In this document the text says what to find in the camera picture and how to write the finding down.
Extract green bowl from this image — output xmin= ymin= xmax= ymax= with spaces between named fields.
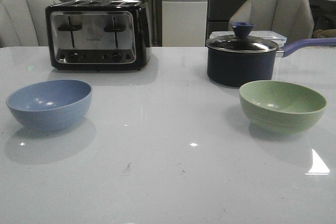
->
xmin=239 ymin=80 xmax=327 ymax=134

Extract blue bowl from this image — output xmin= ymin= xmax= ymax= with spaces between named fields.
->
xmin=6 ymin=79 xmax=92 ymax=132

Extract dark blue saucepan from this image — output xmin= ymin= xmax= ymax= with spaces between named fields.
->
xmin=207 ymin=37 xmax=335 ymax=87

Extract glass pot lid blue knob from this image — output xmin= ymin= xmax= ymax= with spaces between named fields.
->
xmin=205 ymin=22 xmax=278 ymax=53

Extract white refrigerator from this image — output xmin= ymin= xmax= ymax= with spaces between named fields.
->
xmin=162 ymin=0 xmax=208 ymax=47

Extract black and chrome toaster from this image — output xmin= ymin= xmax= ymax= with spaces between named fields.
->
xmin=45 ymin=0 xmax=152 ymax=71

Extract clear plastic container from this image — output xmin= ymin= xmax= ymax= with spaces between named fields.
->
xmin=209 ymin=30 xmax=287 ymax=47

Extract right grey armchair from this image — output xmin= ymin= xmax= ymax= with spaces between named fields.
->
xmin=229 ymin=0 xmax=314 ymax=42

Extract grey armchair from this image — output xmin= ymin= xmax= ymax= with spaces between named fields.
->
xmin=229 ymin=0 xmax=314 ymax=42
xmin=1 ymin=0 xmax=60 ymax=48

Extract left grey armchair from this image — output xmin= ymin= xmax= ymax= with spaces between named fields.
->
xmin=1 ymin=0 xmax=60 ymax=48

